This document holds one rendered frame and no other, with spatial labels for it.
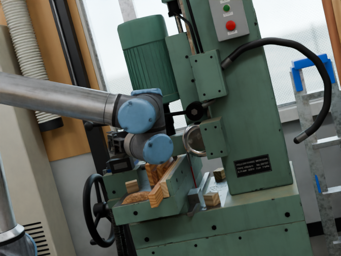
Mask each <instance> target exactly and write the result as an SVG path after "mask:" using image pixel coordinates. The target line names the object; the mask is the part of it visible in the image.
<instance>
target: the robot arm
mask: <svg viewBox="0 0 341 256"><path fill-rule="evenodd" d="M162 98H163V95H162V93H161V89H159V88H152V89H142V90H133V91H132V92H131V93H130V95H126V94H120V93H110V92H105V91H100V90H95V89H89V88H84V87H79V86H73V85H68V84H63V83H58V82H52V81H47V80H42V79H37V78H31V77H26V76H20V75H15V74H10V73H5V72H0V104H4V105H9V106H14V107H19V108H24V109H29V110H35V111H40V112H45V113H50V114H55V115H60V116H65V117H70V118H75V119H80V120H85V121H91V122H96V123H101V124H106V125H110V126H112V127H115V128H116V129H118V130H123V131H120V132H115V131H110V132H106V133H108V134H109V135H107V137H108V149H109V153H111V154H113V155H114V156H111V157H110V159H115V158H118V159H123V158H127V157H133V158H136V159H139V160H141V161H145V162H147V163H149V164H152V165H160V164H163V163H165V162H166V161H168V160H169V159H170V157H171V155H172V153H173V149H174V146H173V142H172V140H171V139H170V137H169V136H168V135H166V127H165V119H164V110H163V101H162ZM0 256H38V251H37V246H36V243H35V241H34V240H33V238H32V237H31V236H30V235H29V234H27V233H25V230H24V227H23V226H21V225H20V224H18V223H17V222H16V219H15V214H14V210H13V205H12V201H11V197H10V192H9V188H8V183H7V179H6V174H5V170H4V165H3V161H2V156H1V152H0Z"/></svg>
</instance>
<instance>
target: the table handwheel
mask: <svg viewBox="0 0 341 256"><path fill-rule="evenodd" d="M93 183H94V185H95V190H96V196H97V203H96V204H94V206H93V214H94V216H95V217H96V219H95V222H94V221H93V217H92V213H91V205H90V194H91V188H92V185H93ZM99 183H100V184H101V185H102V187H103V189H104V190H105V193H106V194H107V191H106V188H105V184H104V181H103V177H102V175H100V174H92V175H90V176H89V177H88V178H87V180H86V182H85V185H84V189H83V211H84V217H85V221H86V225H87V228H88V231H89V233H90V235H91V237H92V239H93V240H94V242H95V243H96V244H97V245H98V246H100V247H102V248H108V247H110V246H111V245H112V244H113V243H114V241H115V236H114V230H113V225H112V220H111V217H110V216H109V214H110V209H109V207H108V204H107V203H106V202H102V199H101V195H100V190H99ZM104 217H106V218H107V219H108V220H109V221H110V222H111V231H110V235H109V237H108V239H107V240H103V239H102V238H101V236H100V235H99V233H98V232H97V230H96V228H97V225H98V222H99V220H100V219H101V218H104Z"/></svg>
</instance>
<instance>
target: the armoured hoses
mask: <svg viewBox="0 0 341 256"><path fill-rule="evenodd" d="M107 170H108V168H107V167H106V169H105V170H103V175H105V174H106V173H107ZM110 214H111V220H112V225H113V230H114V236H115V242H116V248H117V253H118V256H128V255H129V254H128V249H127V245H126V244H127V243H126V238H125V233H124V227H123V225H118V226H117V225H116V223H115V219H114V216H113V212H112V209H110Z"/></svg>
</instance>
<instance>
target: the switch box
mask: <svg viewBox="0 0 341 256"><path fill-rule="evenodd" d="M220 1H221V0H209V4H210V9H211V13H212V17H213V22H214V26H215V30H216V34H217V38H218V41H219V42H222V41H226V40H230V39H234V38H238V37H241V36H245V35H249V34H250V32H249V28H248V23H247V19H246V15H245V10H244V6H243V1H242V0H230V1H229V2H225V3H220ZM225 4H228V5H230V11H228V12H224V11H223V6H224V5H225ZM229 12H233V15H229V16H225V17H224V16H223V14H226V13H229ZM230 20H231V21H234V22H235V28H234V29H233V30H228V29H227V28H226V23H227V22H228V21H230ZM234 30H237V33H235V34H231V35H228V32H230V31H234Z"/></svg>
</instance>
